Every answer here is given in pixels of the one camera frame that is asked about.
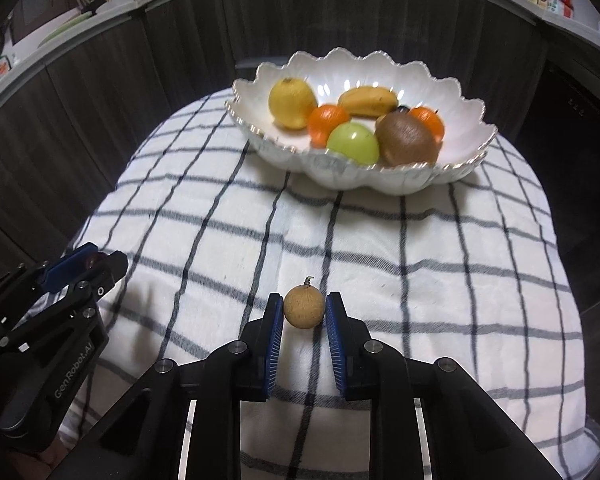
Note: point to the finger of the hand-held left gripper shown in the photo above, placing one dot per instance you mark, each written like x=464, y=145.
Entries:
x=110, y=270
x=67, y=265

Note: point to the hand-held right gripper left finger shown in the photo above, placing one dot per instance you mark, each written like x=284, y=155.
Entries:
x=275, y=345

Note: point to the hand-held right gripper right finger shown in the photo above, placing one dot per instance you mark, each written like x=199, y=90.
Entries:
x=336, y=345

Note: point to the tan longan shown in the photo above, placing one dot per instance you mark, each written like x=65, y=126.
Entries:
x=304, y=306

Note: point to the white scalloped bowl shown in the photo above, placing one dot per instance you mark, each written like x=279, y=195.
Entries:
x=330, y=170

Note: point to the small green apple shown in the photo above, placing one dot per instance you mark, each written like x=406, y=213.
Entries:
x=352, y=145

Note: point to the brown kiwi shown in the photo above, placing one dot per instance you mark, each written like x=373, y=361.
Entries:
x=407, y=137

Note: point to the orange tangerine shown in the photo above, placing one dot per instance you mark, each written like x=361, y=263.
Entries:
x=330, y=120
x=427, y=120

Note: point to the yellow lemon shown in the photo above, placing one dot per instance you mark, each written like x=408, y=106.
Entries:
x=292, y=102

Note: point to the white checkered cloth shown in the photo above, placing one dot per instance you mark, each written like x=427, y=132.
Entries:
x=429, y=285

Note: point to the dark wood kitchen cabinet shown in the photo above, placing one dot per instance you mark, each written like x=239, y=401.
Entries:
x=130, y=85

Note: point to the black dishwasher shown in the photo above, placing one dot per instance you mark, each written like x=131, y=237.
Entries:
x=569, y=135

